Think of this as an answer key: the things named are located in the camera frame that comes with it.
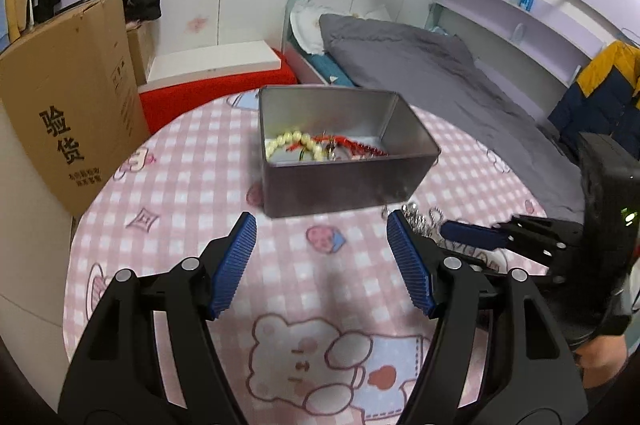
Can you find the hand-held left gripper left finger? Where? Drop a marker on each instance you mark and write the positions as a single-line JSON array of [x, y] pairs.
[[232, 265]]

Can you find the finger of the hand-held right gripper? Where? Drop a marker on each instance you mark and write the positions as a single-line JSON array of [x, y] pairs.
[[472, 234], [545, 225]]

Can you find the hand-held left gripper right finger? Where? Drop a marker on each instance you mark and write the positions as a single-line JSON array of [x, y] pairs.
[[410, 262]]

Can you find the grey metal tin box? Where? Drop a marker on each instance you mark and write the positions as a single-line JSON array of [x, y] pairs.
[[345, 185]]

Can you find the person's right hand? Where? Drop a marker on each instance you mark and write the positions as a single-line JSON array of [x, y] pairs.
[[602, 360]]

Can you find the pink checkered bear tablecloth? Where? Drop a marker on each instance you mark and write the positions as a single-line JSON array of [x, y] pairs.
[[300, 255]]

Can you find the yellow and navy jacket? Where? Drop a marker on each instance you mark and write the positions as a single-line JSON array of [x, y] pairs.
[[600, 95]]

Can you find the grey blanket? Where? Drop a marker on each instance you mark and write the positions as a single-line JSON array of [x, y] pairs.
[[440, 75]]

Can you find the red platform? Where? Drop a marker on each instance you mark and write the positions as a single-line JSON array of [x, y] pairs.
[[200, 97]]

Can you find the translucent bottle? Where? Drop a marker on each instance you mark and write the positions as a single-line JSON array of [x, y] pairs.
[[520, 32]]

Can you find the white low cabinet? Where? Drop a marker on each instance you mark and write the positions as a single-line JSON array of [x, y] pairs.
[[30, 265]]

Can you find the white board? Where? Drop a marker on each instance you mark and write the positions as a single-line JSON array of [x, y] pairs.
[[215, 60]]

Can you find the teal bed sheet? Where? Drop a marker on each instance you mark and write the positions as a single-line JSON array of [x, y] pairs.
[[330, 70]]

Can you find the large cardboard box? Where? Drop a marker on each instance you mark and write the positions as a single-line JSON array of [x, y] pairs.
[[70, 105]]

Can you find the small cardboard box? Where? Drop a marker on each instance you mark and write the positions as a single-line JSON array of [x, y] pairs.
[[140, 52]]

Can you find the white pillow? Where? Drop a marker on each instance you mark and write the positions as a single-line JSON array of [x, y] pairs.
[[306, 27]]

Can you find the black bag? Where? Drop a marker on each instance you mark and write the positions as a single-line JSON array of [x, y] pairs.
[[142, 4]]

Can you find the lilac wall shelf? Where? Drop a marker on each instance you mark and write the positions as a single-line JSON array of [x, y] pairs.
[[525, 20]]

